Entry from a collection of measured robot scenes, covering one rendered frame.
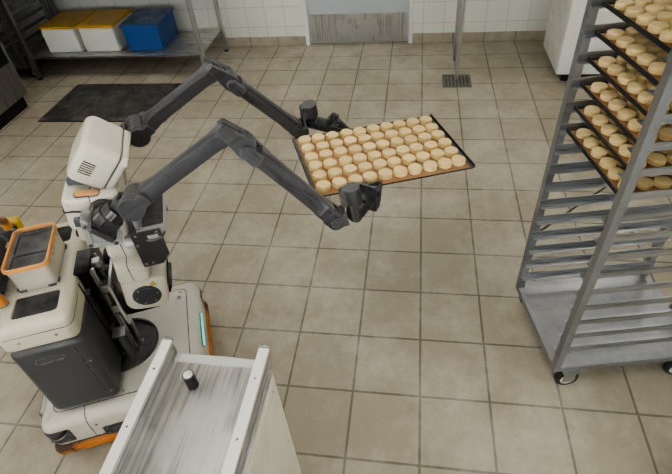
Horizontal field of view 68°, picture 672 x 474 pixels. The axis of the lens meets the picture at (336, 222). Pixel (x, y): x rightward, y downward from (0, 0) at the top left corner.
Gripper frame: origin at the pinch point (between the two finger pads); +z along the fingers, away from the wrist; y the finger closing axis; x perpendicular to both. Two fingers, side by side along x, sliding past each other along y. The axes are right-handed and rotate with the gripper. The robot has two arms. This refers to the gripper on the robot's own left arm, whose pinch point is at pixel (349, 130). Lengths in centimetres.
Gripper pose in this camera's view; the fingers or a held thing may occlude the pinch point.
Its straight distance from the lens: 207.2
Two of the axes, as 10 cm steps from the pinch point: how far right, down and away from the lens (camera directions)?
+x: -4.9, 6.0, -6.4
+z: 8.7, 2.9, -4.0
